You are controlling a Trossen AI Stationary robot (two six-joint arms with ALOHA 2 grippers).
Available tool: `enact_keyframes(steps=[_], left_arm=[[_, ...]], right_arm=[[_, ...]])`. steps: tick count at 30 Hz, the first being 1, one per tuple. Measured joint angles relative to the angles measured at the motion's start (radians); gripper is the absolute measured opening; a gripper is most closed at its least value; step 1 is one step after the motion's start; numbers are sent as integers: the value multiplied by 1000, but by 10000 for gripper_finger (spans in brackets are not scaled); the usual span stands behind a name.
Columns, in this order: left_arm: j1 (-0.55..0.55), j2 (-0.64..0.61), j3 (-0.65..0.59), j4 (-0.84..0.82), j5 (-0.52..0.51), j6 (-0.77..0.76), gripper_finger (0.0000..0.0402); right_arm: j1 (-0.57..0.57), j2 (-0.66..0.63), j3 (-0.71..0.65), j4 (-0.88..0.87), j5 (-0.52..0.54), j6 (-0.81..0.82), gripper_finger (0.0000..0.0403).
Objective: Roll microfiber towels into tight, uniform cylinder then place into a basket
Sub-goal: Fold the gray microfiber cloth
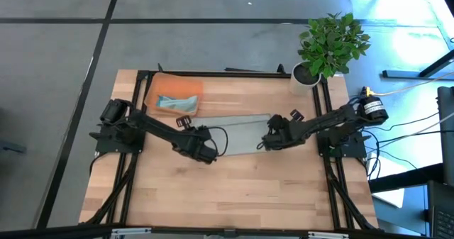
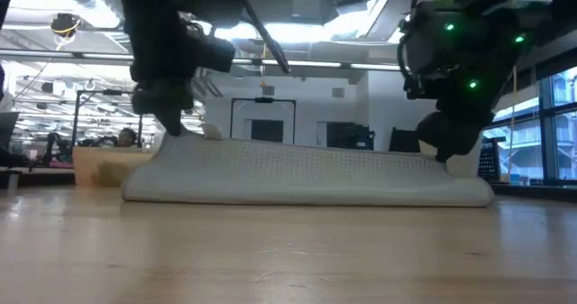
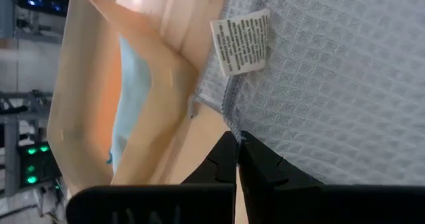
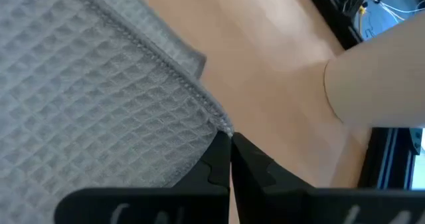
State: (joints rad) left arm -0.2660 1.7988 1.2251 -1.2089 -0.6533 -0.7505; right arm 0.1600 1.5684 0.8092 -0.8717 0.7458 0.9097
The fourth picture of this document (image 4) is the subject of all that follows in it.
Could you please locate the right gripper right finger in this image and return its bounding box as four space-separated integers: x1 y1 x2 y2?
231 132 425 224

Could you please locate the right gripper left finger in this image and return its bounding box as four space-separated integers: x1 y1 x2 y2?
54 130 232 224

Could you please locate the grey waffle microfiber towel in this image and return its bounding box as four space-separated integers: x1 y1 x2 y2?
0 0 234 224

